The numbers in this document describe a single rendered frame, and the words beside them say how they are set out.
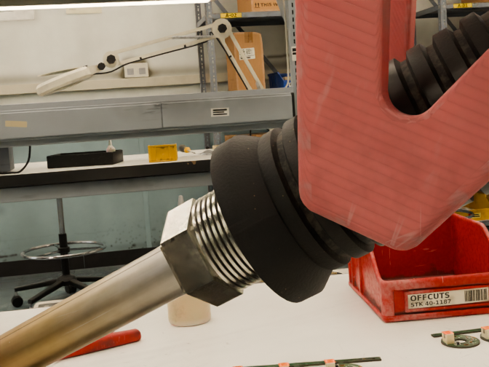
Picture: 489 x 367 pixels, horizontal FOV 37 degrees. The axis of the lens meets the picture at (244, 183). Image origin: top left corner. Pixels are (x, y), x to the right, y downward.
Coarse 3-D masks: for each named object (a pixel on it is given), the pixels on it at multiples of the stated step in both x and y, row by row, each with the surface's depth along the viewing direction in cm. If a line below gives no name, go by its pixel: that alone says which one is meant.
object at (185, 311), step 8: (184, 296) 56; (168, 304) 57; (176, 304) 57; (184, 304) 56; (192, 304) 56; (200, 304) 57; (208, 304) 57; (168, 312) 58; (176, 312) 57; (184, 312) 56; (192, 312) 56; (200, 312) 57; (208, 312) 57; (176, 320) 57; (184, 320) 56; (192, 320) 56; (200, 320) 57; (208, 320) 58
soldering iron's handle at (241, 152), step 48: (432, 48) 9; (480, 48) 8; (432, 96) 8; (240, 144) 10; (288, 144) 9; (240, 192) 9; (288, 192) 9; (240, 240) 9; (288, 240) 9; (336, 240) 9; (288, 288) 9
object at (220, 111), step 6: (294, 48) 257; (294, 54) 257; (294, 60) 257; (216, 108) 250; (222, 108) 250; (216, 114) 250; (222, 114) 250; (228, 114) 251; (6, 126) 237; (12, 126) 238; (18, 126) 238; (24, 126) 238
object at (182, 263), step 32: (192, 224) 10; (224, 224) 10; (160, 256) 11; (192, 256) 10; (224, 256) 10; (96, 288) 11; (128, 288) 11; (160, 288) 11; (192, 288) 10; (224, 288) 10; (32, 320) 12; (64, 320) 11; (96, 320) 11; (128, 320) 11; (0, 352) 12; (32, 352) 11; (64, 352) 11
